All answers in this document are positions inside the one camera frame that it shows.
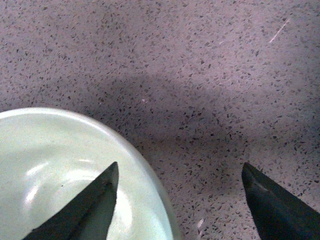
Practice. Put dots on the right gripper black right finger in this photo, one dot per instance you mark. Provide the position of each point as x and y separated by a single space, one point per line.
277 214

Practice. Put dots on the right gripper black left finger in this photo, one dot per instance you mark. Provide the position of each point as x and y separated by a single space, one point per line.
88 215

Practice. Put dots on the green bowl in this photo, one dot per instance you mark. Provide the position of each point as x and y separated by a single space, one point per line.
47 156

